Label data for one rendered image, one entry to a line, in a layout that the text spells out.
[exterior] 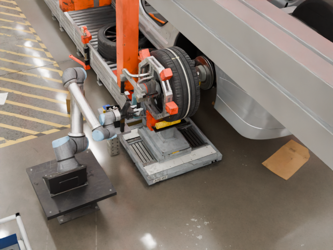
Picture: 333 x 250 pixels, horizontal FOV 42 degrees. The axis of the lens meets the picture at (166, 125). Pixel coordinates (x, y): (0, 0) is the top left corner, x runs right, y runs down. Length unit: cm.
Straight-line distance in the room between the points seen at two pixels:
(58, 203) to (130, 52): 155
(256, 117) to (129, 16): 147
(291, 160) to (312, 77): 416
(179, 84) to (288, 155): 164
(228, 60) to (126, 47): 349
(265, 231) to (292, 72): 348
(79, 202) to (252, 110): 158
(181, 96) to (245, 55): 302
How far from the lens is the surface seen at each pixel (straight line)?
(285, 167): 462
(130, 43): 416
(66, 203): 369
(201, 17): 74
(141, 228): 387
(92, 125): 351
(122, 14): 399
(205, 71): 411
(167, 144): 427
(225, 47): 69
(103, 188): 376
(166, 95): 365
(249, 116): 352
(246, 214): 409
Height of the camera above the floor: 310
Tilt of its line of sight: 40 degrees down
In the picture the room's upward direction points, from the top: 5 degrees clockwise
